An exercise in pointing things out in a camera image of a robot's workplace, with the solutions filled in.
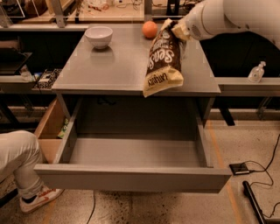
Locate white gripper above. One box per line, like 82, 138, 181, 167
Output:
171, 1, 217, 41

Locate green snack packet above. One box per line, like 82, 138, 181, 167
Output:
57, 118, 69, 139

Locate brown chip bag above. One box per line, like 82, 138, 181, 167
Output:
143, 19, 184, 97

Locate white red sneaker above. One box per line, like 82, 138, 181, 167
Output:
20, 185, 64, 214

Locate black floor power box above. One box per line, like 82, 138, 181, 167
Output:
229, 163, 249, 176

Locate black patterned box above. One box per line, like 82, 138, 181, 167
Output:
34, 68, 61, 89

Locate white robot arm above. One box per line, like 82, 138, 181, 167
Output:
171, 0, 280, 49

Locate person leg beige trousers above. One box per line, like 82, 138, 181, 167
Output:
0, 130, 43, 200

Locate orange fruit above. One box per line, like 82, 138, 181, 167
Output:
142, 21, 158, 39

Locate black floor cable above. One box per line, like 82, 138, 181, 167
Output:
244, 133, 280, 219

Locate clear sanitizer bottle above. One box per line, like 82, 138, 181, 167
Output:
248, 61, 266, 83

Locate white ceramic bowl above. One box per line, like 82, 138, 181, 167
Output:
85, 26, 113, 49

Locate wooden open box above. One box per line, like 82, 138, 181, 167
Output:
35, 99, 66, 164

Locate grey open top drawer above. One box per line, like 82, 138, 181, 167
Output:
35, 96, 231, 193

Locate grey cabinet counter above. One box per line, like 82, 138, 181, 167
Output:
51, 24, 221, 128

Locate grey side shelf right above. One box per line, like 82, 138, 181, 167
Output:
215, 77, 280, 97

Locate black pole on floor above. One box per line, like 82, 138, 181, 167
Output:
242, 181, 267, 224

